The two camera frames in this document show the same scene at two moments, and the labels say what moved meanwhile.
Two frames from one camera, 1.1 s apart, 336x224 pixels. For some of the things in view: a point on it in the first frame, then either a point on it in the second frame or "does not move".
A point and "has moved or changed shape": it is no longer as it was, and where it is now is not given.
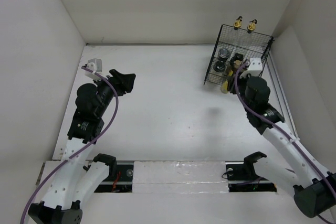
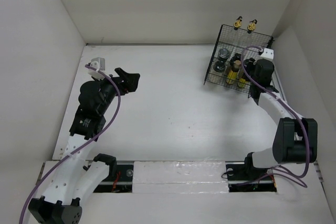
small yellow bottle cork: (224, 86) has moved or changed shape
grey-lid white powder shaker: (223, 54) does not move
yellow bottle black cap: (237, 64) does not move
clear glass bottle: (234, 42) does not move
